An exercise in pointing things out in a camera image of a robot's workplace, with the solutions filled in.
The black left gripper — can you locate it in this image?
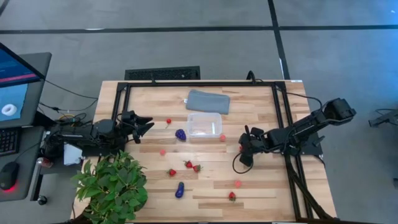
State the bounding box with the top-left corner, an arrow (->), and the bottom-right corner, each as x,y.
119,110 -> 155,144

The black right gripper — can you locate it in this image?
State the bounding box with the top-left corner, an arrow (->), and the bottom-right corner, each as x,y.
238,124 -> 266,167

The clear plastic tupperware container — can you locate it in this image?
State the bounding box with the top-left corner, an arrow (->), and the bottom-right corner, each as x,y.
186,112 -> 223,139

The grey folded cloth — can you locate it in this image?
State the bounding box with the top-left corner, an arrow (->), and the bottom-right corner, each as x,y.
185,89 -> 231,115

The green leafy plant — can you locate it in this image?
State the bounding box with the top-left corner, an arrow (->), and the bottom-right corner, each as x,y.
70,150 -> 149,224

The red and silver object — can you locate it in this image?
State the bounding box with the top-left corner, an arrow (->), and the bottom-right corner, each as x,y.
35,157 -> 53,169

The grey computer desk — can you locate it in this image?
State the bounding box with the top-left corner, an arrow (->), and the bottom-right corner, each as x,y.
0,126 -> 45,203

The computer monitor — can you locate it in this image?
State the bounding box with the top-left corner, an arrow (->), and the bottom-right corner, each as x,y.
0,42 -> 52,129

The black keyboard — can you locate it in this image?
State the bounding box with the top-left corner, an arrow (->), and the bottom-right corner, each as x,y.
0,127 -> 20,156

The black equipment on floor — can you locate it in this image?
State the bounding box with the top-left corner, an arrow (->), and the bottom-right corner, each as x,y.
368,108 -> 398,128

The black computer mouse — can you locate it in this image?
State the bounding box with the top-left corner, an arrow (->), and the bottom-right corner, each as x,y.
0,161 -> 20,191

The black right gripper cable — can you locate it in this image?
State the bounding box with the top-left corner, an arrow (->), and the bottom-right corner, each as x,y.
232,151 -> 254,175

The black metal table frame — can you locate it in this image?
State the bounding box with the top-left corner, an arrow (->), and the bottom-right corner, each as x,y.
111,80 -> 338,223

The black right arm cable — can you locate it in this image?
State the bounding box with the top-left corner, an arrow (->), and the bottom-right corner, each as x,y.
284,91 -> 324,110

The black monitor cable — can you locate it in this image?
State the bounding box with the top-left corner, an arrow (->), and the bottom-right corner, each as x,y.
40,78 -> 99,101

